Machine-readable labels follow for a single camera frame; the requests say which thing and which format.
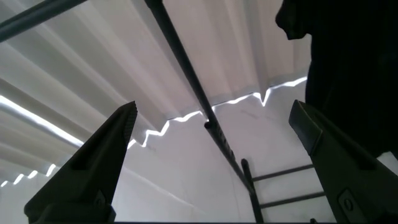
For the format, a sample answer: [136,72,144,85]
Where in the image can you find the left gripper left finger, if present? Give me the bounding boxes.
[24,101,139,224]

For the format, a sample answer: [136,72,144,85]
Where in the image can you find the black shorts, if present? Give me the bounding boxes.
[275,0,398,160]

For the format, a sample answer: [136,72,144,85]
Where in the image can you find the white curtain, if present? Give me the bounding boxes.
[0,0,312,187]

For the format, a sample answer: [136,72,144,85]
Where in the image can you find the black clothes rack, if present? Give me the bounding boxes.
[0,0,327,223]

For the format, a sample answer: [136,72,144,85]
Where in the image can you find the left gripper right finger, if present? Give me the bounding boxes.
[288,99,398,224]

